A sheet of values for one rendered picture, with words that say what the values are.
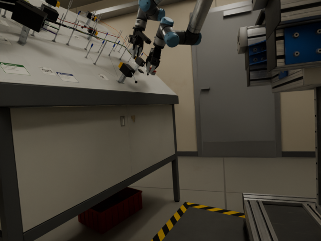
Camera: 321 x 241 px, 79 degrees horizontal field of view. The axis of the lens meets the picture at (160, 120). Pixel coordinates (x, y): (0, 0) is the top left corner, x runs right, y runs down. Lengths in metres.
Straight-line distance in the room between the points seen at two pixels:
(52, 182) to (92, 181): 0.18
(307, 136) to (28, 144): 3.09
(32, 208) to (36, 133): 0.25
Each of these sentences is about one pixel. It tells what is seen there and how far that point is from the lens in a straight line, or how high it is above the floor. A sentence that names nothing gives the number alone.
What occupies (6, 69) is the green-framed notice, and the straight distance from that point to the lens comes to 0.78.
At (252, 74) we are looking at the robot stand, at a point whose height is 0.90.
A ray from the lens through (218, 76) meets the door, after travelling 3.01.
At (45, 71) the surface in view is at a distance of 0.85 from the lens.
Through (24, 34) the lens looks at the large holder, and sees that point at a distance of 0.97.
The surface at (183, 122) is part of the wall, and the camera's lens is 3.09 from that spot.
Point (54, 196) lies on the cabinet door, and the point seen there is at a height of 0.48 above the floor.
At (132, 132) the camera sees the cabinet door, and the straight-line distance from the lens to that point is 1.11.
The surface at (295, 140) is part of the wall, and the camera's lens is 3.22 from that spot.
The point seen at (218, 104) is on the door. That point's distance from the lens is 2.98.
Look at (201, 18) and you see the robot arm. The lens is 1.14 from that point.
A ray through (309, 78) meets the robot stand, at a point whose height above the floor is 0.82.
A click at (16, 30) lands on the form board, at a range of 1.09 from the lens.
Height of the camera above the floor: 0.76
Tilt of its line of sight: 3 degrees down
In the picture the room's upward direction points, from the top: 4 degrees counter-clockwise
